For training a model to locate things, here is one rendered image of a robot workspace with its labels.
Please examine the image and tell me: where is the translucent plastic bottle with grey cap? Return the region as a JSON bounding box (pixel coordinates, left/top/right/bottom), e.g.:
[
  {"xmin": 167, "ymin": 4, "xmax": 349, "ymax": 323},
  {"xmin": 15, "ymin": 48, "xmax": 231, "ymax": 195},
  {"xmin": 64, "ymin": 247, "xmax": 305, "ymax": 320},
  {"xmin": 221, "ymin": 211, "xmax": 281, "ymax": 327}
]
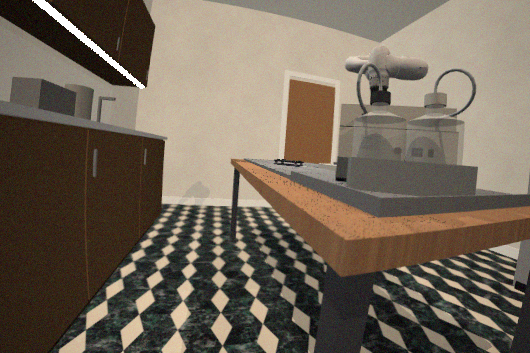
[{"xmin": 405, "ymin": 92, "xmax": 465, "ymax": 165}]

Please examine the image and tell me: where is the grey curved hose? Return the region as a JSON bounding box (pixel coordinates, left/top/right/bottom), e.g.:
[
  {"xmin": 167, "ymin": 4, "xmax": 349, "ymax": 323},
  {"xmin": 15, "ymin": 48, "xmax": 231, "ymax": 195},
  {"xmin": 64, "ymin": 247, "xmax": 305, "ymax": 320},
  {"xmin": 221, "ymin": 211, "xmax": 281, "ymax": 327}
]
[
  {"xmin": 434, "ymin": 68, "xmax": 476, "ymax": 117},
  {"xmin": 356, "ymin": 62, "xmax": 383, "ymax": 114}
]

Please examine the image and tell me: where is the translucent plastic bottle with black cap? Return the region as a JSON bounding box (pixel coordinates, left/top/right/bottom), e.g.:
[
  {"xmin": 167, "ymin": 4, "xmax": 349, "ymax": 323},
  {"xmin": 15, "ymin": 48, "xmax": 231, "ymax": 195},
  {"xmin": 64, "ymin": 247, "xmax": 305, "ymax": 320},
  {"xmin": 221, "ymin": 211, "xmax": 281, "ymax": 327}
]
[{"xmin": 352, "ymin": 90, "xmax": 406, "ymax": 161}]

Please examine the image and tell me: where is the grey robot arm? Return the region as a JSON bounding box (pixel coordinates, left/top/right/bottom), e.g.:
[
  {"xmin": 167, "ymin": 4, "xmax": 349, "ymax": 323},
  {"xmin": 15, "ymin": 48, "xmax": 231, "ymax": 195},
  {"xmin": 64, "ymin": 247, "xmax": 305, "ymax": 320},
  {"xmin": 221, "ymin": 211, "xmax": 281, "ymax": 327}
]
[{"xmin": 345, "ymin": 46, "xmax": 428, "ymax": 93}]

